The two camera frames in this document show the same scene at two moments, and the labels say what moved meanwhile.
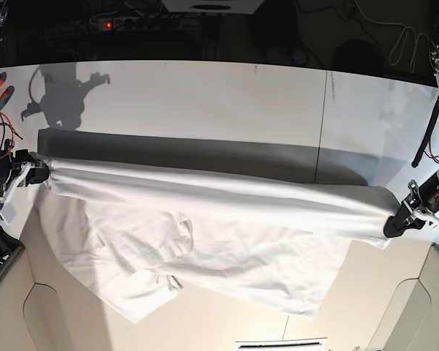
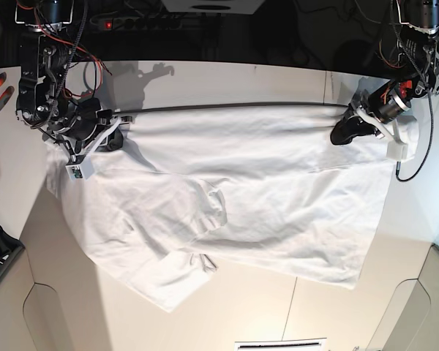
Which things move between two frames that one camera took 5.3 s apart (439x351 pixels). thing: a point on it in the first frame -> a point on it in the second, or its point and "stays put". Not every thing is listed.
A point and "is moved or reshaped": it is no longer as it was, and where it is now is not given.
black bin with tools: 1,249 stays put
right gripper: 434,191 -> 385,104
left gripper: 1,165 -> 86,128
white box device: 213,6 stays put
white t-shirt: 142,235 is moved or reshaped
